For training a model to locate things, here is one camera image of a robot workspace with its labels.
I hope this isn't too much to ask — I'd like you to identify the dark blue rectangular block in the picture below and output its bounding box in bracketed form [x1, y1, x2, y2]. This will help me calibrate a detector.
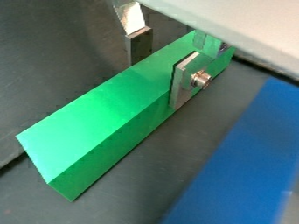
[162, 78, 299, 224]

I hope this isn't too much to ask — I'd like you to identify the green rectangular block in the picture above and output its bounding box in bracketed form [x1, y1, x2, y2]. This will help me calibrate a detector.
[16, 33, 235, 200]

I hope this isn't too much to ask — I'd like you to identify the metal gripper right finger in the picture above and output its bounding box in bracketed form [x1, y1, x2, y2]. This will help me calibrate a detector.
[170, 30, 229, 110]

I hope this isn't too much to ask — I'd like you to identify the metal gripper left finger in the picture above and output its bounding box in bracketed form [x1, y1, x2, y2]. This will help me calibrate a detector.
[113, 0, 154, 65]

